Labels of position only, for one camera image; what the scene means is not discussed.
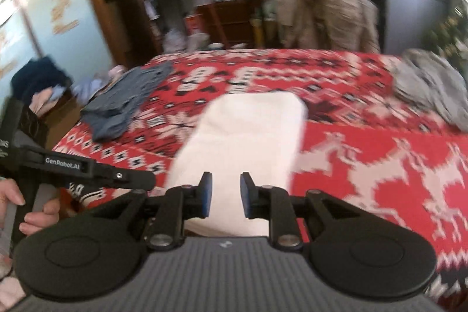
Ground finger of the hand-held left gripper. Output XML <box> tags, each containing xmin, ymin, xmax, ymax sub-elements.
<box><xmin>91</xmin><ymin>160</ymin><xmax>158</xmax><ymax>192</ymax></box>

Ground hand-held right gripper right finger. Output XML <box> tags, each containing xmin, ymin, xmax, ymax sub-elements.
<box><xmin>239</xmin><ymin>172</ymin><xmax>361</xmax><ymax>249</ymax></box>

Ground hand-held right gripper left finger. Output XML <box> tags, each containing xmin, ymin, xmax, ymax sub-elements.
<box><xmin>86</xmin><ymin>171</ymin><xmax>213</xmax><ymax>250</ymax></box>

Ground cream knit vest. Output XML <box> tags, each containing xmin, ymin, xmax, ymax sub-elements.
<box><xmin>164</xmin><ymin>91</ymin><xmax>308</xmax><ymax>237</ymax></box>

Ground person's left hand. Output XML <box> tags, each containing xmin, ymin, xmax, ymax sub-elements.
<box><xmin>0</xmin><ymin>179</ymin><xmax>61</xmax><ymax>236</ymax></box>

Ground cardboard box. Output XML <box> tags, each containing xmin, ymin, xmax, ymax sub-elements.
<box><xmin>31</xmin><ymin>85</ymin><xmax>83</xmax><ymax>148</ymax></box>

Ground blue jeans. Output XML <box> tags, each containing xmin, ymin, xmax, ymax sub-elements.
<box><xmin>80</xmin><ymin>61</ymin><xmax>174</xmax><ymax>142</ymax></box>

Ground red patterned blanket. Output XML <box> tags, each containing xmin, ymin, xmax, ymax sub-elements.
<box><xmin>55</xmin><ymin>48</ymin><xmax>468</xmax><ymax>301</ymax></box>

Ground white plastic bag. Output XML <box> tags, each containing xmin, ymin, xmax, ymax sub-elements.
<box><xmin>163</xmin><ymin>28</ymin><xmax>189</xmax><ymax>54</ymax></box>
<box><xmin>186</xmin><ymin>32</ymin><xmax>211</xmax><ymax>51</ymax></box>

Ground grey garment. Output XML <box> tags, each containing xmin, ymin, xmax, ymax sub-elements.
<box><xmin>391</xmin><ymin>49</ymin><xmax>468</xmax><ymax>133</ymax></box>

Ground small Christmas tree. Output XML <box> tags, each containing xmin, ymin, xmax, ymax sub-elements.
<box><xmin>426</xmin><ymin>3</ymin><xmax>468</xmax><ymax>58</ymax></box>

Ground red broom handle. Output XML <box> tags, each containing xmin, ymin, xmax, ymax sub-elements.
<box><xmin>208</xmin><ymin>5</ymin><xmax>231</xmax><ymax>49</ymax></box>

